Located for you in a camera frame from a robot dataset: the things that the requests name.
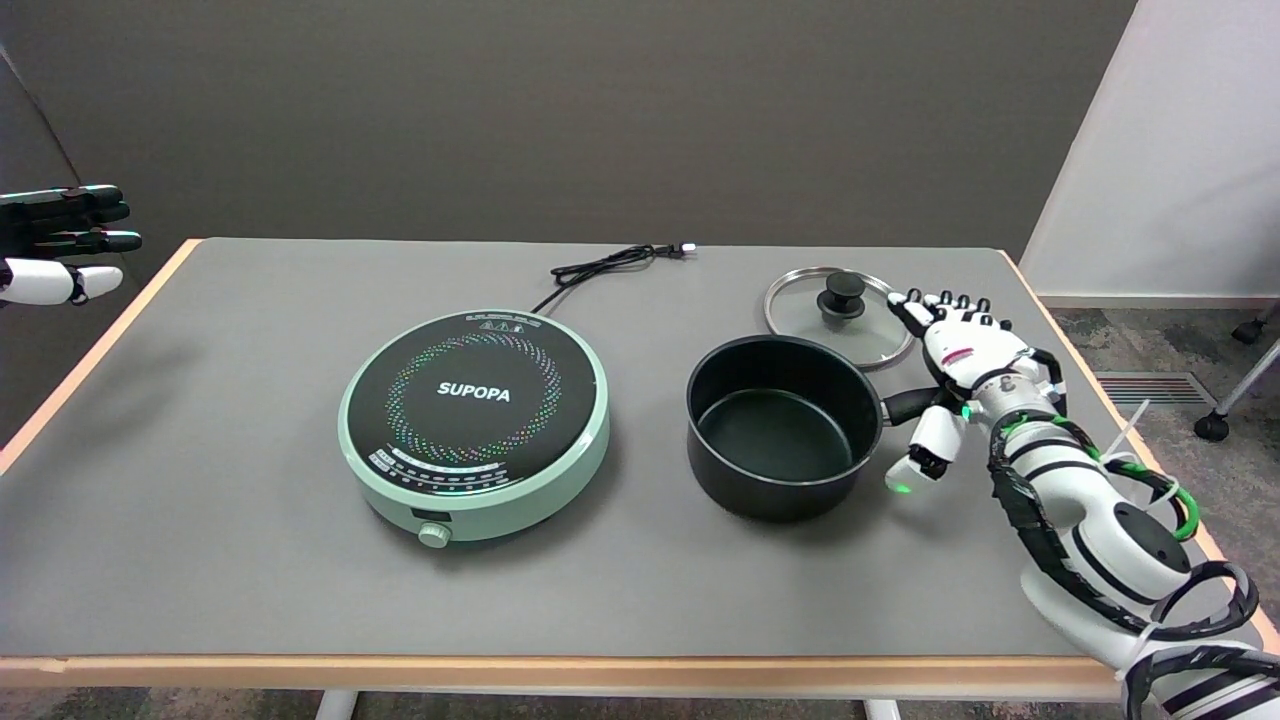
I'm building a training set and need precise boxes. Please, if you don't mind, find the black caster with metal leg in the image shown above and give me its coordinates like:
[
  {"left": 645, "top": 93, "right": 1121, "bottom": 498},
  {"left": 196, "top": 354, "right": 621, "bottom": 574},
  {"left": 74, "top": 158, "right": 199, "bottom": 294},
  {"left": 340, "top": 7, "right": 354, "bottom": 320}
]
[
  {"left": 1232, "top": 303, "right": 1280, "bottom": 345},
  {"left": 1195, "top": 340, "right": 1280, "bottom": 443}
]

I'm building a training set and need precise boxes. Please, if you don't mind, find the grey table mat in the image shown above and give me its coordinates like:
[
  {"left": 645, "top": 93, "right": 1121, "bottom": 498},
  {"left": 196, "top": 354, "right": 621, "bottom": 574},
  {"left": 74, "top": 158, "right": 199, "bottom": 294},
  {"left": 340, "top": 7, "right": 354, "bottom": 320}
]
[{"left": 0, "top": 238, "right": 1266, "bottom": 659}]

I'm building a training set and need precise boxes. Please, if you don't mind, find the green round induction cooker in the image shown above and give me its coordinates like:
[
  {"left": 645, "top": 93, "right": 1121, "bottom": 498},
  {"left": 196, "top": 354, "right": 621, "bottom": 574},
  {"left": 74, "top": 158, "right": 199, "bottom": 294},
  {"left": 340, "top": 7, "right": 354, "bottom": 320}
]
[{"left": 337, "top": 309, "right": 611, "bottom": 550}]

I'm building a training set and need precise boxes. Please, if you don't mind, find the black power cord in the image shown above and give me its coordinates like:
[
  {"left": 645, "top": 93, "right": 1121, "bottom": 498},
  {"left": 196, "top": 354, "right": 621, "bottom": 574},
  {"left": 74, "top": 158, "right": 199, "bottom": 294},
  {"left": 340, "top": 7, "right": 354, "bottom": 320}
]
[{"left": 530, "top": 243, "right": 698, "bottom": 316}]

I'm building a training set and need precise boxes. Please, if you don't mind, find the white zip tie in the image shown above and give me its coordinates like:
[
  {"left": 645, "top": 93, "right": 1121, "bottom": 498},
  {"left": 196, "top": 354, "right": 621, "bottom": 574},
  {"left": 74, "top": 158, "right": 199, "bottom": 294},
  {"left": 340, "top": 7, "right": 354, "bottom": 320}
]
[{"left": 1100, "top": 400, "right": 1151, "bottom": 467}]

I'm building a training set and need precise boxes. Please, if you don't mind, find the green cable on arm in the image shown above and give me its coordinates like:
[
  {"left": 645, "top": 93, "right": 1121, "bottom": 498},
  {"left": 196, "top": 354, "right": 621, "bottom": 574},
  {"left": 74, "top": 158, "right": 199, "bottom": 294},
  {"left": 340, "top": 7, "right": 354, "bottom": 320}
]
[{"left": 1000, "top": 413, "right": 1201, "bottom": 542}]

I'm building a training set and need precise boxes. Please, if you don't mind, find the black cable bundle on arm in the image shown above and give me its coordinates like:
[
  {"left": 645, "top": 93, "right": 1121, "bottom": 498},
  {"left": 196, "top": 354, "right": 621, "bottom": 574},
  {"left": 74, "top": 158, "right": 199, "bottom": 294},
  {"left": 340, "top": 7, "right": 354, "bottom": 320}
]
[{"left": 988, "top": 345, "right": 1280, "bottom": 720}]

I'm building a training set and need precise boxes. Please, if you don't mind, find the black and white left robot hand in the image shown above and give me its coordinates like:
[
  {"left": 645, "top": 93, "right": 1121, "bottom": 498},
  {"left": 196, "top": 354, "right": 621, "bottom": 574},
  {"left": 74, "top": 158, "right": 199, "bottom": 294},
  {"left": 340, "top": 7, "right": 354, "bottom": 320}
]
[{"left": 0, "top": 185, "right": 143, "bottom": 308}]

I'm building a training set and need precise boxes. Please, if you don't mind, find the glass lid with black knob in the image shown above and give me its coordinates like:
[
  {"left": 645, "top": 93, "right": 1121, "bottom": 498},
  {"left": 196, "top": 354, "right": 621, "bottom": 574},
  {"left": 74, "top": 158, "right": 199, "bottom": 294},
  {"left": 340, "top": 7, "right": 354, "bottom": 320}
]
[{"left": 764, "top": 266, "right": 917, "bottom": 371}]

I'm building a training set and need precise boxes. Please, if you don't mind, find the metal floor vent grille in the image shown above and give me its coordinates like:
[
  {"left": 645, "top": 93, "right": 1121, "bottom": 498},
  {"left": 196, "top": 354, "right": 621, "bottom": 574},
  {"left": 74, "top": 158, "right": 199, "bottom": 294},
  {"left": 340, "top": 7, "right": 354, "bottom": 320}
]
[{"left": 1095, "top": 372, "right": 1217, "bottom": 409}]

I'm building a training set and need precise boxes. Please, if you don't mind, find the black pot with long handle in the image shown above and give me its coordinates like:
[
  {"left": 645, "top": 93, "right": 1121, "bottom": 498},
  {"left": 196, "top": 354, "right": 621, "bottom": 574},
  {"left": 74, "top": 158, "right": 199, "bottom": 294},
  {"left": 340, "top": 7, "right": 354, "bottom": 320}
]
[{"left": 686, "top": 335, "right": 946, "bottom": 523}]

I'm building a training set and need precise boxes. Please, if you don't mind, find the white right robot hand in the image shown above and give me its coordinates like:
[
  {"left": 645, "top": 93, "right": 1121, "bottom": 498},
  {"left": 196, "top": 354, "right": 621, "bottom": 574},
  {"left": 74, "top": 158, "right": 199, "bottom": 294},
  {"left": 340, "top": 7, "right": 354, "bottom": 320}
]
[{"left": 885, "top": 290, "right": 1033, "bottom": 495}]

